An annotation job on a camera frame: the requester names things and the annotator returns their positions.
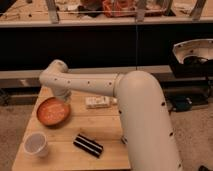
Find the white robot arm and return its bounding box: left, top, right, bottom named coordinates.
left=39, top=60, right=183, bottom=171

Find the orange crate on shelf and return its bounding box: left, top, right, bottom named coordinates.
left=102, top=0, right=135, bottom=17

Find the clear plastic cup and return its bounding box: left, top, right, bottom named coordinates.
left=23, top=132, right=49, bottom=157

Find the white tube package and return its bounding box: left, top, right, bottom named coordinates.
left=85, top=96, right=117, bottom=109

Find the orange ceramic bowl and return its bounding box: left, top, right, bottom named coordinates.
left=36, top=97, right=71, bottom=126

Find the wooden table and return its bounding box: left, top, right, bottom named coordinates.
left=12, top=87, right=130, bottom=171

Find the black striped rectangular box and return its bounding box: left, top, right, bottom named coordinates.
left=73, top=134, right=103, bottom=158

